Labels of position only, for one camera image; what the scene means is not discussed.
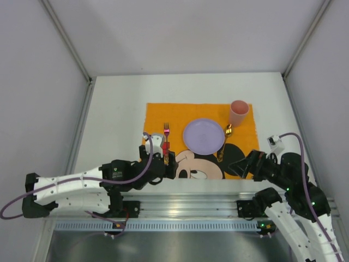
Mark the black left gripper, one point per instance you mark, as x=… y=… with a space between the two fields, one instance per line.
x=169 y=168

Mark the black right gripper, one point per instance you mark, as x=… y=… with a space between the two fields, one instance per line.
x=253 y=164

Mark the gold ornate spoon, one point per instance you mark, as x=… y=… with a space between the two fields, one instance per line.
x=228 y=133

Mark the lilac plastic plate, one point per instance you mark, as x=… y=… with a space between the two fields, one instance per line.
x=203 y=136

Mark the pink plastic cup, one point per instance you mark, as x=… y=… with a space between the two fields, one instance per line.
x=238 y=111

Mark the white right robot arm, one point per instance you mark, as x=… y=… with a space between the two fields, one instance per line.
x=304 y=221

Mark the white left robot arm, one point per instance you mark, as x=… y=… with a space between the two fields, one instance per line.
x=98 y=190

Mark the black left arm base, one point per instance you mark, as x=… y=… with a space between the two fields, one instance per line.
x=124 y=209

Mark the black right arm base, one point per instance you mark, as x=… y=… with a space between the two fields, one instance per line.
x=248 y=210

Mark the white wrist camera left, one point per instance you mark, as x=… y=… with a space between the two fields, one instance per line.
x=157 y=141

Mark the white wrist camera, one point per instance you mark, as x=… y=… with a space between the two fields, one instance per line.
x=157 y=141
x=276 y=145

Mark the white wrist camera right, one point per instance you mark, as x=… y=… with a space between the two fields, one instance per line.
x=276 y=145

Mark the aluminium front rail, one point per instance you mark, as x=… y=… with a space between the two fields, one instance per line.
x=176 y=206

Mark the perforated metal cable strip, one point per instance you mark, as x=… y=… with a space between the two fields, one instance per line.
x=160 y=226

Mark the right aluminium frame post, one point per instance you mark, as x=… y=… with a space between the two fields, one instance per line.
x=315 y=22

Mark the aluminium frame post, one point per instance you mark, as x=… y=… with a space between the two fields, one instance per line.
x=47 y=6
x=315 y=22

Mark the left aluminium frame post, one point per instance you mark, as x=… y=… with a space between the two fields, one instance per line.
x=47 y=6

